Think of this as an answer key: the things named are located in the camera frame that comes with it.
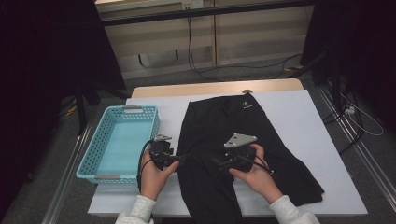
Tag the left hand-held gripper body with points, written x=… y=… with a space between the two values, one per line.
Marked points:
x=160 y=152

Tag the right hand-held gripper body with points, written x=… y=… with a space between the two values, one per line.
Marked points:
x=238 y=140

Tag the black pants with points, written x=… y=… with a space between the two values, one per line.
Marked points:
x=211 y=124

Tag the light blue plastic basket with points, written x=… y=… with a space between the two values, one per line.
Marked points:
x=124 y=146

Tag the person's left hand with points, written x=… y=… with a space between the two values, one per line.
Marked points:
x=152 y=182

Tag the person's right hand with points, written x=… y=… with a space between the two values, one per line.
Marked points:
x=260 y=183

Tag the wooden table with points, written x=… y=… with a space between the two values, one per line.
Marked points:
x=186 y=88

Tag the white table cover sheet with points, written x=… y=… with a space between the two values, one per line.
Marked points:
x=311 y=124

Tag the black stand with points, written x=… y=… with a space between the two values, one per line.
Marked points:
x=81 y=115
x=335 y=81

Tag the yellow floor tape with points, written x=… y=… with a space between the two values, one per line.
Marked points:
x=72 y=110
x=293 y=67

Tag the beige cabinet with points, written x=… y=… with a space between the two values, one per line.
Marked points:
x=249 y=37

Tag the white plug adapter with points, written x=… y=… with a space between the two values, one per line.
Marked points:
x=350 y=110

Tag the black horizontal bar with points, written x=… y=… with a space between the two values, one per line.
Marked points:
x=202 y=11

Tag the black curtain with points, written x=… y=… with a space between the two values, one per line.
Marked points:
x=367 y=37
x=37 y=62

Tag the metal floor rail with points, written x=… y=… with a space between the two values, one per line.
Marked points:
x=373 y=174
x=62 y=186

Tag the white wall socket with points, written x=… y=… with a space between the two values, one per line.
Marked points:
x=193 y=3

